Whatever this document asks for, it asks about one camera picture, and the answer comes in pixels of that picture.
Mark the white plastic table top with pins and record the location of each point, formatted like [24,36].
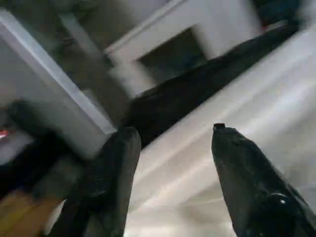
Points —
[222,123]

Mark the black plastic mat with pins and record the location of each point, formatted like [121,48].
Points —
[172,98]

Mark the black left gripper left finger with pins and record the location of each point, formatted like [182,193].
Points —
[106,185]

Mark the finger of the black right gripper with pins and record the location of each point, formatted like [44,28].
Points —
[34,121]

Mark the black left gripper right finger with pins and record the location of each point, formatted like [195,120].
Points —
[259,192]

